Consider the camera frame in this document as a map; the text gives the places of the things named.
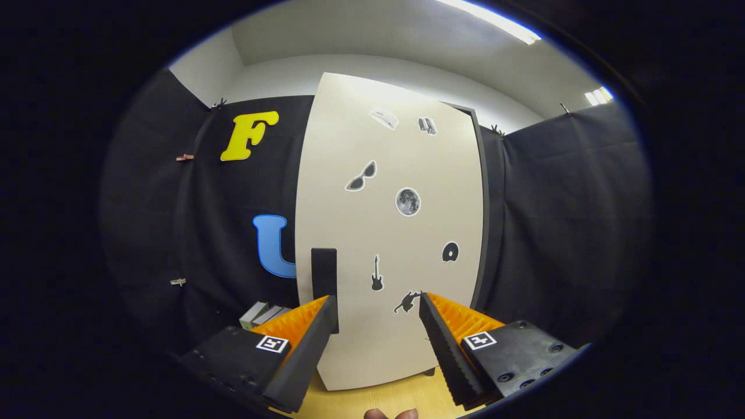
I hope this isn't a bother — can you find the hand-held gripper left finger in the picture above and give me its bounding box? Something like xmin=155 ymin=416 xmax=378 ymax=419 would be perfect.
xmin=178 ymin=294 xmax=340 ymax=415

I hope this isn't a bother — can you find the green and white book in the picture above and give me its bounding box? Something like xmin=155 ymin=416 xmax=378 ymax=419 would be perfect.
xmin=239 ymin=301 xmax=270 ymax=331

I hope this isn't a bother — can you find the black backdrop cloth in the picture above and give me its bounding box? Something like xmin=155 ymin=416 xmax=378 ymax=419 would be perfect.
xmin=99 ymin=67 xmax=652 ymax=373

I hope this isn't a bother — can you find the long ceiling light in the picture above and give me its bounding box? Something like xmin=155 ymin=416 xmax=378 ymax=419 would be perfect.
xmin=434 ymin=0 xmax=542 ymax=46

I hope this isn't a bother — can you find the black door handle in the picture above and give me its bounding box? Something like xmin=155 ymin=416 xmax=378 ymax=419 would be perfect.
xmin=311 ymin=248 xmax=339 ymax=335

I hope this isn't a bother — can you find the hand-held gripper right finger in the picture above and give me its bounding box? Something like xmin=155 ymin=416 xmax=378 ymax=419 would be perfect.
xmin=418 ymin=292 xmax=588 ymax=408

